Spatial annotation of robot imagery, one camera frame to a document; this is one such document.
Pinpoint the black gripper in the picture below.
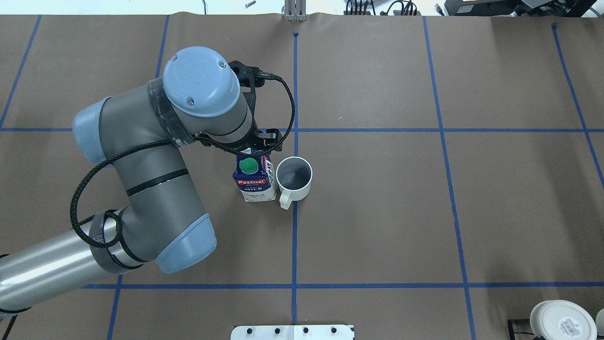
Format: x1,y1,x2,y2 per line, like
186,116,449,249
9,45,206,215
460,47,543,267
198,127,283,152

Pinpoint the blue white milk carton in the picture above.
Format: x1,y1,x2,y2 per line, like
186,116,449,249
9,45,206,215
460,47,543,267
233,148,277,203

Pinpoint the white mug with dark inside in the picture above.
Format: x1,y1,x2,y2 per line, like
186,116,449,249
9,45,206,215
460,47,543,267
276,156,313,210

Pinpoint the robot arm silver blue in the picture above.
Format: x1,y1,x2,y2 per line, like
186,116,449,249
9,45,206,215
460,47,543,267
0,46,295,319

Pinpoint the black monitor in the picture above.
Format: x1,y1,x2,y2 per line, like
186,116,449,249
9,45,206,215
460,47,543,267
444,0,597,17

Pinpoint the white mug front on rack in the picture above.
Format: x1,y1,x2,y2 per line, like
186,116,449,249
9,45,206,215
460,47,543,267
530,299,598,340

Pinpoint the white mug on rack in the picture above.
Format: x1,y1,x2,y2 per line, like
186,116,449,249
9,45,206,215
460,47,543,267
530,299,598,340
595,308,604,337

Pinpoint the white mug rear on rack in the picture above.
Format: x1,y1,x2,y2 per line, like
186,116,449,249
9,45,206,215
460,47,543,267
595,308,604,337

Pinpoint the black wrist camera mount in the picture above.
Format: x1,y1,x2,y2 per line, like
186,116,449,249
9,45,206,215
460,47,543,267
228,60,283,115

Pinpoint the aluminium frame post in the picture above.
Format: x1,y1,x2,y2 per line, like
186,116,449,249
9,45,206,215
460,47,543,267
282,0,308,22

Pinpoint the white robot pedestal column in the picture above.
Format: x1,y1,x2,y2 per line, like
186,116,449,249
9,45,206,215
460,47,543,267
230,324,356,340

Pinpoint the black wire mug rack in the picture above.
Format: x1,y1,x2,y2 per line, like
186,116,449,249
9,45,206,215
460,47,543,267
507,319,544,340

